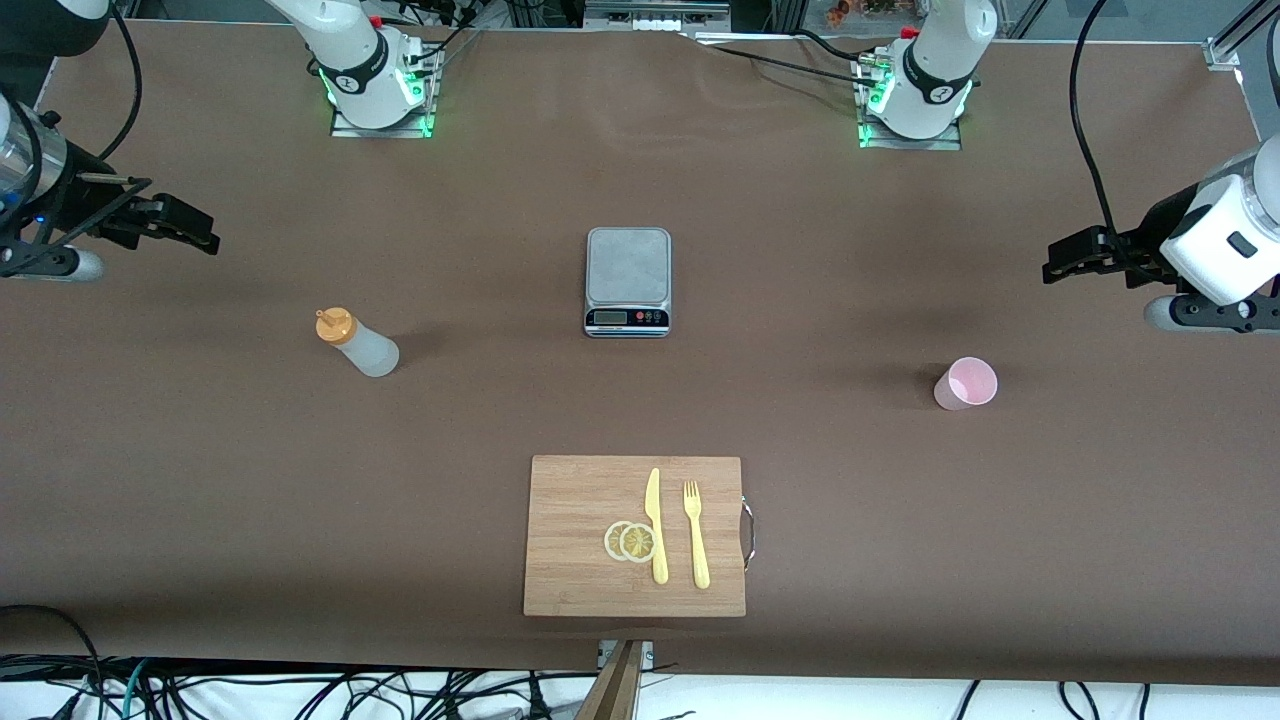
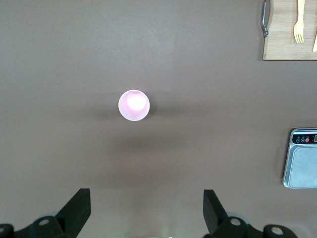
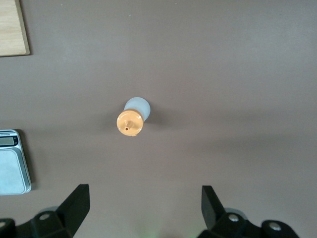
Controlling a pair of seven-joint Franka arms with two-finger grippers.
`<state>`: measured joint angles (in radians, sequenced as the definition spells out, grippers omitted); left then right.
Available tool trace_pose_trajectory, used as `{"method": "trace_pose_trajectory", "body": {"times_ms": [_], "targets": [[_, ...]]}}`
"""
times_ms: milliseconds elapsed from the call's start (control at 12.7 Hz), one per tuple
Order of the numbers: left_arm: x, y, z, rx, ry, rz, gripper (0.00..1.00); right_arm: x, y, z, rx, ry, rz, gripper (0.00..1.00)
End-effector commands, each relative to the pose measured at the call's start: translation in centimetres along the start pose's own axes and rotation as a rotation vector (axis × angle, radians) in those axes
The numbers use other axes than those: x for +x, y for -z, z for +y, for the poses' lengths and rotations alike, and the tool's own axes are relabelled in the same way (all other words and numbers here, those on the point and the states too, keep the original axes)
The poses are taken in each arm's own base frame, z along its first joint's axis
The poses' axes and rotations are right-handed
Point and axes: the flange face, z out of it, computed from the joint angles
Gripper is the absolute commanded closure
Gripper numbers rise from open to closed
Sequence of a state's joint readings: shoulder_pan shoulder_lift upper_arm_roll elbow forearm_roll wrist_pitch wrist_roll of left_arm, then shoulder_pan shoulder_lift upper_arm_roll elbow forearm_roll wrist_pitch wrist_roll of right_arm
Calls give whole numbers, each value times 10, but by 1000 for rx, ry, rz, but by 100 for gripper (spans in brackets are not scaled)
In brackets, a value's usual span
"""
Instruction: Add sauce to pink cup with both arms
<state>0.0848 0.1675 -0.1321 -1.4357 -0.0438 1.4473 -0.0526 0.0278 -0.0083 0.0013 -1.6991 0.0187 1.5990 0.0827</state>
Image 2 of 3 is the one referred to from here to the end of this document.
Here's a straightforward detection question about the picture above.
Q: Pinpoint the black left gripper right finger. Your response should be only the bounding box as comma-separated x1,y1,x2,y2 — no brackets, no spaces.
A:
203,189,298,238

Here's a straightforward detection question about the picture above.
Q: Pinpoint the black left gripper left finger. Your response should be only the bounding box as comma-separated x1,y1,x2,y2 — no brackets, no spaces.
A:
0,188,91,238

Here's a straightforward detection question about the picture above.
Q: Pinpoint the pink cup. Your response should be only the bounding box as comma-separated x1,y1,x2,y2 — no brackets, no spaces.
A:
117,89,151,122

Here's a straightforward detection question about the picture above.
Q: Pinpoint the silver kitchen scale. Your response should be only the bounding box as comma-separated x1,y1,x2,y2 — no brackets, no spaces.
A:
283,127,317,189

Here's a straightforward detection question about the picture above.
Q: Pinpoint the wooden cutting board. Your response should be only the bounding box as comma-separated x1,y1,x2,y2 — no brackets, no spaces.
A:
262,0,317,61

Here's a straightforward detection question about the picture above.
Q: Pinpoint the yellow plastic fork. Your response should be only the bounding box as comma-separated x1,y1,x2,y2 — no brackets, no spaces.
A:
293,0,305,44

